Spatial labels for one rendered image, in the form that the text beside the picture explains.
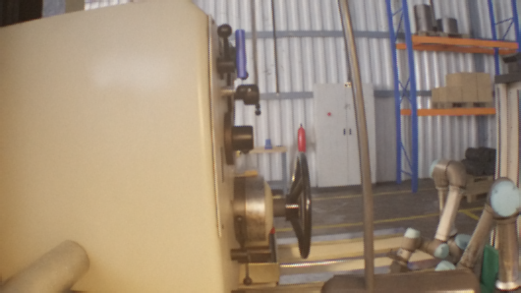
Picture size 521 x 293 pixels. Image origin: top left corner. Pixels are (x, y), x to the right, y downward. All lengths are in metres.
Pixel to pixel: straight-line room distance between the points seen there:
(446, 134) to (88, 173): 9.19
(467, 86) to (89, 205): 8.08
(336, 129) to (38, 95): 7.58
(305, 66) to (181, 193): 8.07
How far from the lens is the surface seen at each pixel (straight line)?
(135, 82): 0.93
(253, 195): 1.36
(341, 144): 8.36
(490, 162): 9.02
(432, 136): 9.59
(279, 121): 8.79
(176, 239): 0.95
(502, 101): 2.04
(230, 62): 1.01
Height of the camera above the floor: 1.64
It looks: 4 degrees down
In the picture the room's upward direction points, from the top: 3 degrees counter-clockwise
